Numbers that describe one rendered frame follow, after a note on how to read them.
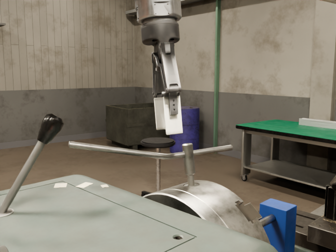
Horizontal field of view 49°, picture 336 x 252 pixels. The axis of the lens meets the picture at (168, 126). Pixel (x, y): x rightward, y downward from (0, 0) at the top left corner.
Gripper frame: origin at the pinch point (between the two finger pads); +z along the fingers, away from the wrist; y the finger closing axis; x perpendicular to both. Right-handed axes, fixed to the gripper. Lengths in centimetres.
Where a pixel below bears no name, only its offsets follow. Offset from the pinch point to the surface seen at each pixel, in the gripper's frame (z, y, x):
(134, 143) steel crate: 68, -594, 30
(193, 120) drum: 33, -552, 132
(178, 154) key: 6.0, 0.0, 1.7
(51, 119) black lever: -3.6, 15.1, -20.0
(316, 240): 39, -24, 44
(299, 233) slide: 39, -32, 44
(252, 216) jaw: 18.5, 6.0, 14.1
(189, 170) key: 9.4, 0.2, 3.7
